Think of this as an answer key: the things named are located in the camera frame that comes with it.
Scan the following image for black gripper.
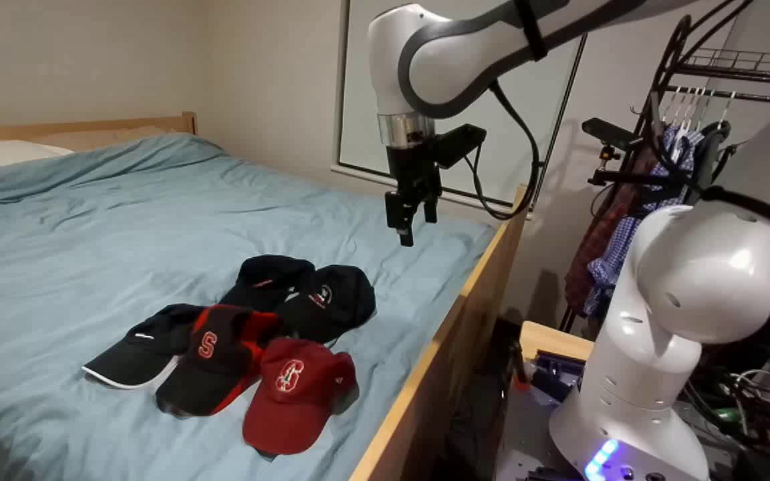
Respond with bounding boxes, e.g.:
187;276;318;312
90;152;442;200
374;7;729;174
388;144;442;245

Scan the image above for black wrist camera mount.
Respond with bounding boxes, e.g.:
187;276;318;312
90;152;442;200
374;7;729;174
431;122;487;168

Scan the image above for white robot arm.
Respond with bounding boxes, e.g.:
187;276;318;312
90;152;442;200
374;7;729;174
367;0;691;245

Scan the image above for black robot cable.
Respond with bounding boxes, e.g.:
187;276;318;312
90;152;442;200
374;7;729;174
466;78;546;221

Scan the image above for plain black cap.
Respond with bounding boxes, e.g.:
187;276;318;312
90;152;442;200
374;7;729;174
221;254;312;309

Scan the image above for hanging clothes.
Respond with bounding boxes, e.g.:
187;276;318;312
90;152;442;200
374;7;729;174
564;117;729;315

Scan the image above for black cap white brim edge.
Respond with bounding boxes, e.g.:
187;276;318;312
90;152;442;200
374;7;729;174
84;304;200;389

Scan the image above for red cap white logo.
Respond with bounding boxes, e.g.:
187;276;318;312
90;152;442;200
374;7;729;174
244;336;358;456

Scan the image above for blue bed sheet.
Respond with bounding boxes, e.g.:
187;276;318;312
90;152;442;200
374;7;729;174
0;132;499;481

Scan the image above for wooden bed frame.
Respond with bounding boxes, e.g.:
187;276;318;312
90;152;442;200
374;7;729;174
0;110;529;481

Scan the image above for black clothes rack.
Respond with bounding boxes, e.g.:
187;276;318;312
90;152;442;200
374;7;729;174
581;0;770;217

